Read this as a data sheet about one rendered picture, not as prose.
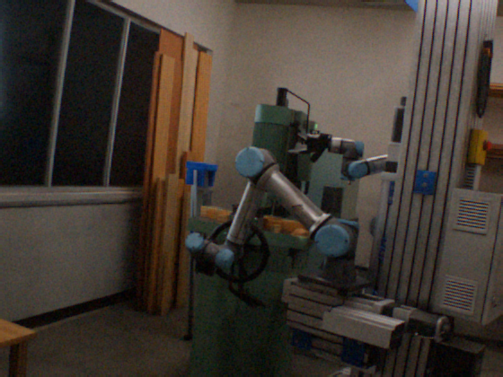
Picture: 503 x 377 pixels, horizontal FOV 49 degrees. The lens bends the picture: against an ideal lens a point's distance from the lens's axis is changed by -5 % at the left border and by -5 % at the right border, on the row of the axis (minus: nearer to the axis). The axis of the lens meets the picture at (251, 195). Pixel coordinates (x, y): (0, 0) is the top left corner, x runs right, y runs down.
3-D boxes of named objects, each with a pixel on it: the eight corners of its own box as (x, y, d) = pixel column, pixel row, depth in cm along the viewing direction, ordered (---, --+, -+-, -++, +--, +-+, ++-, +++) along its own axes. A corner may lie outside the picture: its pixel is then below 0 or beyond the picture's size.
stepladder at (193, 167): (177, 340, 372) (182, 160, 369) (195, 332, 395) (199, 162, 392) (200, 344, 366) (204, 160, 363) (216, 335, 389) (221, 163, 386)
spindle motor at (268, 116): (244, 165, 283) (252, 102, 281) (253, 165, 300) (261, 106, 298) (279, 170, 279) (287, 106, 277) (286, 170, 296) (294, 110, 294)
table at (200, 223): (179, 232, 275) (180, 219, 274) (199, 226, 304) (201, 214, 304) (303, 253, 260) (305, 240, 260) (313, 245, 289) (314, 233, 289)
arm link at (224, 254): (241, 249, 230) (216, 240, 234) (229, 252, 220) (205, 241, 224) (234, 267, 231) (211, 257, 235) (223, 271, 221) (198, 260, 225)
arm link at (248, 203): (263, 146, 238) (221, 253, 245) (253, 144, 228) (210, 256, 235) (287, 156, 234) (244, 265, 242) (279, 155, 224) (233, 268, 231)
